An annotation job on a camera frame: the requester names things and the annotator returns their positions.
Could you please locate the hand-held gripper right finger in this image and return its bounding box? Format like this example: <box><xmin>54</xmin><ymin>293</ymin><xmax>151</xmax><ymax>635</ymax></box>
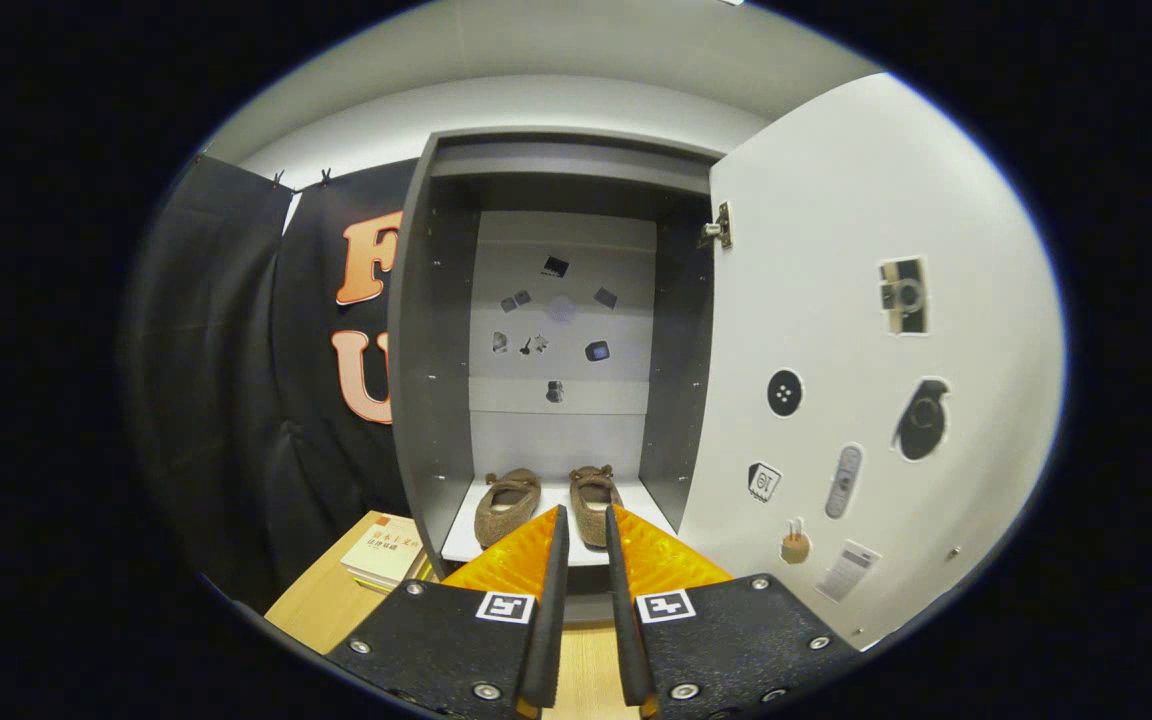
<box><xmin>604</xmin><ymin>504</ymin><xmax>862</xmax><ymax>720</ymax></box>

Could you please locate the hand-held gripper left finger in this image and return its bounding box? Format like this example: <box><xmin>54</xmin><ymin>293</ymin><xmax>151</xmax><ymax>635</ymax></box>
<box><xmin>324</xmin><ymin>504</ymin><xmax>570</xmax><ymax>720</ymax></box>

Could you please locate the brown fuzzy shoe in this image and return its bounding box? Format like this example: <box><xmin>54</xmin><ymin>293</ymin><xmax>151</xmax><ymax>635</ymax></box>
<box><xmin>568</xmin><ymin>464</ymin><xmax>625</xmax><ymax>549</ymax></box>
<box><xmin>474</xmin><ymin>468</ymin><xmax>543</xmax><ymax>549</ymax></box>

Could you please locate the dark grey shoe cabinet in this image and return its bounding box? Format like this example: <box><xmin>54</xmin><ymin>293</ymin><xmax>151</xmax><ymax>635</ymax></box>
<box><xmin>386</xmin><ymin>126</ymin><xmax>737</xmax><ymax>626</ymax></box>

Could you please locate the beige shoe cabinet door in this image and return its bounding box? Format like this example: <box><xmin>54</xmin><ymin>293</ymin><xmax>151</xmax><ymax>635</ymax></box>
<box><xmin>676</xmin><ymin>72</ymin><xmax>1067</xmax><ymax>651</ymax></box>

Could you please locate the white cabinet shelf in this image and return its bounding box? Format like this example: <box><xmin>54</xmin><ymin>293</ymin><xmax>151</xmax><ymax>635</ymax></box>
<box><xmin>441</xmin><ymin>474</ymin><xmax>679</xmax><ymax>568</ymax></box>

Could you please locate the metal door hinge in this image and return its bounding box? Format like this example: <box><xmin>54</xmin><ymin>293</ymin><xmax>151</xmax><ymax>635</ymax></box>
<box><xmin>698</xmin><ymin>202</ymin><xmax>734</xmax><ymax>251</ymax></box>

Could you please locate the yellow edged book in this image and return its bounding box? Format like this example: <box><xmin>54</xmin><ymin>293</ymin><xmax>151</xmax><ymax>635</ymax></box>
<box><xmin>356</xmin><ymin>560</ymin><xmax>437</xmax><ymax>598</ymax></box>

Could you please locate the black backdrop cloth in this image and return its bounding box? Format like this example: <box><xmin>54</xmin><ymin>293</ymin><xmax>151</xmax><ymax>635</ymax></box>
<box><xmin>121</xmin><ymin>155</ymin><xmax>432</xmax><ymax>616</ymax></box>

